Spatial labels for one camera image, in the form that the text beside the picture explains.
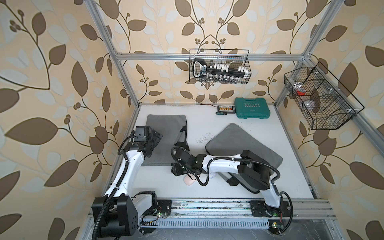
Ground grey laptop bag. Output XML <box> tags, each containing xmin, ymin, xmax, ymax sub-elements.
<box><xmin>142</xmin><ymin>115</ymin><xmax>189</xmax><ymax>167</ymax></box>
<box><xmin>205</xmin><ymin>123</ymin><xmax>283</xmax><ymax>192</ymax></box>

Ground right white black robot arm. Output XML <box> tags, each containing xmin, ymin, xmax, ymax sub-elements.
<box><xmin>171</xmin><ymin>147</ymin><xmax>294</xmax><ymax>235</ymax></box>

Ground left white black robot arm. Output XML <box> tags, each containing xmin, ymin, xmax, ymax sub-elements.
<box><xmin>92</xmin><ymin>126</ymin><xmax>163</xmax><ymax>240</ymax></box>

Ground pink computer mouse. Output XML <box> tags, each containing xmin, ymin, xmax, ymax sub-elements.
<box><xmin>184</xmin><ymin>175</ymin><xmax>197</xmax><ymax>186</ymax></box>

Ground black screwdriver bit set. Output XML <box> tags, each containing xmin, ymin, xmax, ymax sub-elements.
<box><xmin>216</xmin><ymin>106</ymin><xmax>236</xmax><ymax>116</ymax></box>

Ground green plastic tool case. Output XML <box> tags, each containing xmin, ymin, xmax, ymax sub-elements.
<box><xmin>235</xmin><ymin>98</ymin><xmax>271</xmax><ymax>119</ymax></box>

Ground red item in basket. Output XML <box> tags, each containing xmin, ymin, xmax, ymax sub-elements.
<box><xmin>294</xmin><ymin>86</ymin><xmax>307</xmax><ymax>96</ymax></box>

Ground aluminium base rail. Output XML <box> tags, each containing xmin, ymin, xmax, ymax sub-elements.
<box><xmin>86</xmin><ymin>197</ymin><xmax>337</xmax><ymax>230</ymax></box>

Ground aluminium frame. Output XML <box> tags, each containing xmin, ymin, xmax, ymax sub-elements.
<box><xmin>95</xmin><ymin>1</ymin><xmax>384</xmax><ymax>240</ymax></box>

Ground black socket holder rail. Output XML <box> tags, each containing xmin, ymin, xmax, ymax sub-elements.
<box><xmin>192</xmin><ymin>59</ymin><xmax>250</xmax><ymax>79</ymax></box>

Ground back black wire basket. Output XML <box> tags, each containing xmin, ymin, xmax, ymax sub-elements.
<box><xmin>189</xmin><ymin>48</ymin><xmax>252</xmax><ymax>85</ymax></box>

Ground black wire basket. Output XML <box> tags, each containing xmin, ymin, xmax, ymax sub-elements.
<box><xmin>189</xmin><ymin>48</ymin><xmax>252</xmax><ymax>85</ymax></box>
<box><xmin>284</xmin><ymin>62</ymin><xmax>365</xmax><ymax>130</ymax></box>

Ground right black wire basket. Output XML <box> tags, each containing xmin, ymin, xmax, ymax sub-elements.
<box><xmin>284</xmin><ymin>62</ymin><xmax>365</xmax><ymax>130</ymax></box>

